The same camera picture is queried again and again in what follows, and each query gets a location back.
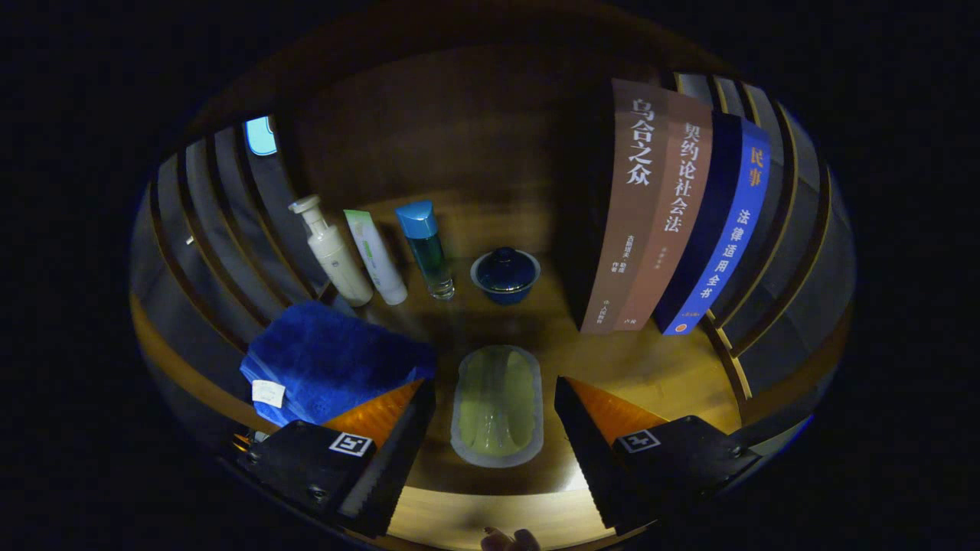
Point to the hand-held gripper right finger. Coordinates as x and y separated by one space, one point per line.
589 459

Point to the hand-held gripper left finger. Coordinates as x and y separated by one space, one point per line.
394 467

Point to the pale green oval dish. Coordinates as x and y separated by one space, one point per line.
498 405

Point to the wooden countertop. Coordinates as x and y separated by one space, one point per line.
628 367

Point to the wooden cabinet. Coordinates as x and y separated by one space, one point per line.
459 130

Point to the blue folded towel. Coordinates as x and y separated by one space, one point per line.
329 360

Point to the blue lidded teacup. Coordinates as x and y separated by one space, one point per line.
505 274

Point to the white green tube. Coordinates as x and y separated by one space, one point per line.
375 256

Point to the blue capped clear bottle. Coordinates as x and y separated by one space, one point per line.
429 252

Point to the white pump bottle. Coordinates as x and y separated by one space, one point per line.
333 252

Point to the dark brown book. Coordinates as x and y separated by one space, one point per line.
632 214

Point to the reddish brown book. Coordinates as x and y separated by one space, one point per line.
674 222

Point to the blue book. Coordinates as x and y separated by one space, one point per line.
723 229

